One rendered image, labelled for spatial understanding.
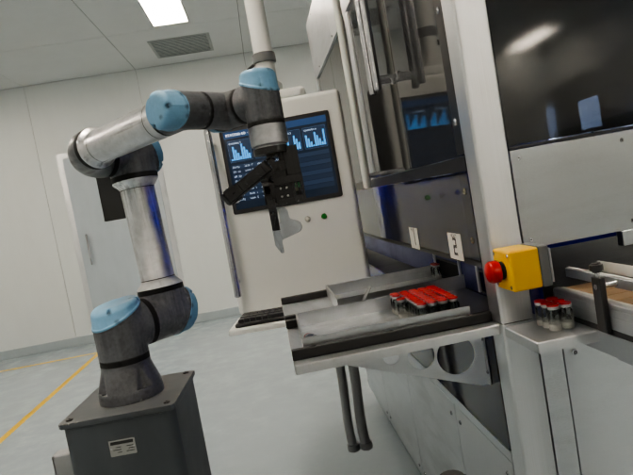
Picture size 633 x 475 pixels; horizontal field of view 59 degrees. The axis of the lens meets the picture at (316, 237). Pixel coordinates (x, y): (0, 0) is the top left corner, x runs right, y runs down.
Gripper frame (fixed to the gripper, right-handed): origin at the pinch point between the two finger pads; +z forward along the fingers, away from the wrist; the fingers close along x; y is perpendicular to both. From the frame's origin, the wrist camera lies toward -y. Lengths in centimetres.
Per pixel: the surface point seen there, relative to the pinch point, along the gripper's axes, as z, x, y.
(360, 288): 21, 54, 22
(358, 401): 72, 98, 19
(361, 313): 20.9, 19.9, 16.8
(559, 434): 45, -12, 47
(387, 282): 20, 54, 31
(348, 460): 109, 131, 13
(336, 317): 20.6, 19.9, 10.8
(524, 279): 11.5, -20.8, 40.6
